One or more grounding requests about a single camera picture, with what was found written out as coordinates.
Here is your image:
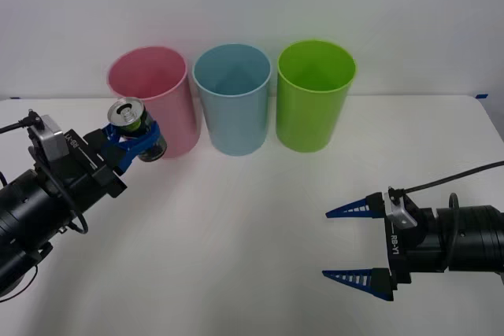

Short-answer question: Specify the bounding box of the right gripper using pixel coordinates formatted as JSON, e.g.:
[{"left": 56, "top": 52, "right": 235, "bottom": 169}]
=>
[{"left": 321, "top": 191, "right": 450, "bottom": 303}]

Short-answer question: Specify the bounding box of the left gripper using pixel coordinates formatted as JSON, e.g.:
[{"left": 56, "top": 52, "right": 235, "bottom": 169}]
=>
[{"left": 42, "top": 121, "right": 163, "bottom": 212}]

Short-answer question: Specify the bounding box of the silver drink can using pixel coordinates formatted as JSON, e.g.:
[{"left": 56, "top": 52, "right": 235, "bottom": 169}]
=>
[{"left": 106, "top": 97, "right": 169, "bottom": 164}]

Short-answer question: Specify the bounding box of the pink plastic bin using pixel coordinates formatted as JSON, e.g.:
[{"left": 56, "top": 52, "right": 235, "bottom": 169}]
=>
[{"left": 106, "top": 45, "right": 199, "bottom": 160}]

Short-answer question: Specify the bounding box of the pale blue plastic bin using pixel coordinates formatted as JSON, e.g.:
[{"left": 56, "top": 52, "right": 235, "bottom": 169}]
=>
[{"left": 191, "top": 42, "right": 273, "bottom": 157}]

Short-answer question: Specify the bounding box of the green plastic bin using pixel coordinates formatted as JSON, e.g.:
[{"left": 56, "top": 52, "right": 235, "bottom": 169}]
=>
[{"left": 276, "top": 39, "right": 358, "bottom": 153}]

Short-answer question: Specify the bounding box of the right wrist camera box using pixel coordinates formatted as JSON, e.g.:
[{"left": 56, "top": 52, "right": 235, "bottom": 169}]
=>
[{"left": 384, "top": 185, "right": 418, "bottom": 231}]

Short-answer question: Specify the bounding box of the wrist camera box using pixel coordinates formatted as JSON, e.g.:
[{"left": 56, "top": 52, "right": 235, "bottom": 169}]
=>
[
  {"left": 384, "top": 185, "right": 418, "bottom": 231},
  {"left": 29, "top": 114, "right": 68, "bottom": 162}
]

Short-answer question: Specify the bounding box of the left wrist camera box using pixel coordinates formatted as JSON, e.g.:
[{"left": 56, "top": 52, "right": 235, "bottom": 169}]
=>
[{"left": 29, "top": 114, "right": 68, "bottom": 162}]

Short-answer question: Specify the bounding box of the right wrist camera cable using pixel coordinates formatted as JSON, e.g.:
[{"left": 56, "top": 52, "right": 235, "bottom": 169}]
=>
[{"left": 387, "top": 161, "right": 504, "bottom": 270}]

